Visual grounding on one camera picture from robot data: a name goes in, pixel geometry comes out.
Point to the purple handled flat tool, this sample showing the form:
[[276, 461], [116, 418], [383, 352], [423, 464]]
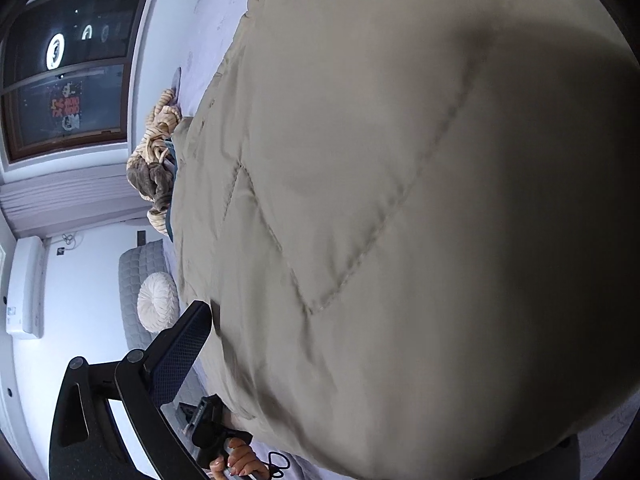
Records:
[[175, 85]]

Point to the grey quilted headboard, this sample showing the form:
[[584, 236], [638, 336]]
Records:
[[134, 266]]

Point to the dark framed window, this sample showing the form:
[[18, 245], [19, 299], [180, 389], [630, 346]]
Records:
[[65, 76]]

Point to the grey vertical window blinds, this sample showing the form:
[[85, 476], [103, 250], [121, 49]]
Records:
[[71, 200]]

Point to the round white pleated cushion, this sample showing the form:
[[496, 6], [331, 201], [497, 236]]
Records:
[[158, 305]]

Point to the left hand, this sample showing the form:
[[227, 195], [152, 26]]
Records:
[[241, 461]]

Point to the lavender plush bed blanket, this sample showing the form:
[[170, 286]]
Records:
[[200, 37]]

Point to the striped tan brown knit garment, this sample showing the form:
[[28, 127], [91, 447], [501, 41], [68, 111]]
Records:
[[151, 167]]

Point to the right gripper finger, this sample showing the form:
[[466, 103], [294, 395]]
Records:
[[85, 441]]

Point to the beige puffer jacket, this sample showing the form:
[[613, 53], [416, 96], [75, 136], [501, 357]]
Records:
[[417, 224]]

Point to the white wall air conditioner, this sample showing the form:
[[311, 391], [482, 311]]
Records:
[[24, 310]]

